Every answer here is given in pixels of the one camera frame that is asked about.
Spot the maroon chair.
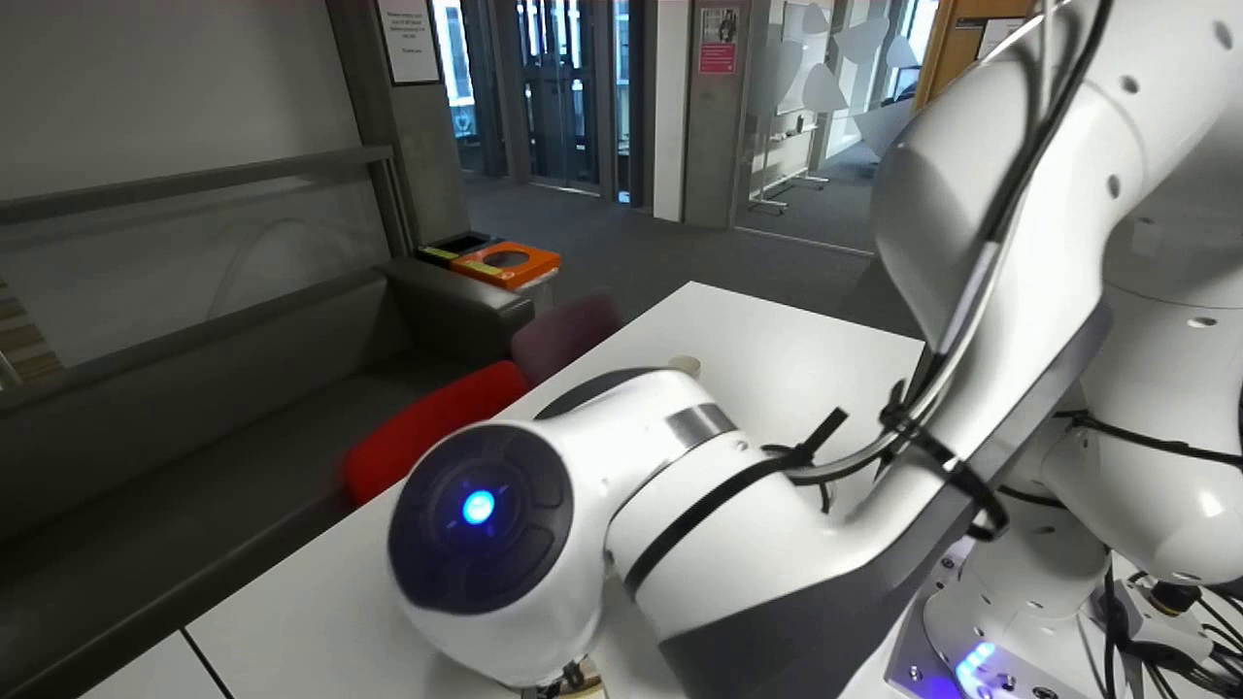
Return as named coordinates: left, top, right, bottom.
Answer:
left=507, top=293, right=624, bottom=389

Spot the orange book on bench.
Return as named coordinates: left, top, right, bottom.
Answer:
left=450, top=243, right=567, bottom=294

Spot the dark bench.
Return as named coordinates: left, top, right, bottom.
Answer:
left=385, top=231, right=562, bottom=375

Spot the red chair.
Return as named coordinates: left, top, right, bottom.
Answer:
left=338, top=359, right=541, bottom=509

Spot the pink door sign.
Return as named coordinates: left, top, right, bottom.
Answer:
left=695, top=35, right=742, bottom=86

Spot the dark grey bench sofa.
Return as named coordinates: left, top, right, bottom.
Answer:
left=0, top=263, right=520, bottom=699

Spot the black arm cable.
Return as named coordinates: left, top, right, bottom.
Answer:
left=619, top=0, right=1117, bottom=600

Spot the white wall poster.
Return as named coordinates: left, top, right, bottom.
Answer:
left=371, top=0, right=448, bottom=95

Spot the black cable bundle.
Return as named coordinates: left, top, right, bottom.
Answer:
left=1090, top=567, right=1243, bottom=699

